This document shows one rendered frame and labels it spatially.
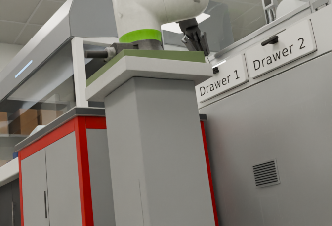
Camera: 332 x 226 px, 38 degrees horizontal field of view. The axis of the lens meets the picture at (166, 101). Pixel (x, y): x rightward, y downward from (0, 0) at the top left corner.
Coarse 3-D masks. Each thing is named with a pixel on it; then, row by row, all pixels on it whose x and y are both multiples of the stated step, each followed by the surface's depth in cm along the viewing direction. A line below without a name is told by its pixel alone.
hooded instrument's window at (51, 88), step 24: (96, 48) 265; (48, 72) 280; (72, 72) 255; (24, 96) 311; (48, 96) 278; (72, 96) 252; (0, 120) 348; (24, 120) 308; (48, 120) 276; (0, 144) 345
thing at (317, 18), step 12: (324, 12) 157; (312, 24) 161; (324, 24) 157; (324, 36) 157; (324, 48) 156; (300, 60) 164; (276, 72) 172; (252, 84) 181; (216, 96) 197; (228, 96) 193
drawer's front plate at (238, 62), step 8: (240, 56) 185; (224, 64) 192; (232, 64) 188; (240, 64) 184; (224, 72) 191; (232, 72) 188; (240, 72) 184; (208, 80) 199; (216, 80) 195; (224, 80) 191; (232, 80) 188; (240, 80) 184; (248, 80) 183; (208, 88) 199; (224, 88) 191; (200, 96) 203; (208, 96) 198
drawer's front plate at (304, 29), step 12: (300, 24) 162; (288, 36) 166; (300, 36) 162; (312, 36) 159; (252, 48) 180; (264, 48) 175; (276, 48) 170; (288, 48) 166; (312, 48) 158; (252, 60) 179; (264, 60) 175; (288, 60) 166; (252, 72) 179; (264, 72) 174
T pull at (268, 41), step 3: (273, 36) 167; (276, 36) 166; (267, 39) 169; (270, 39) 168; (273, 39) 167; (276, 39) 167; (261, 42) 171; (264, 42) 170; (267, 42) 169; (270, 42) 169; (273, 42) 170; (276, 42) 170; (264, 45) 171
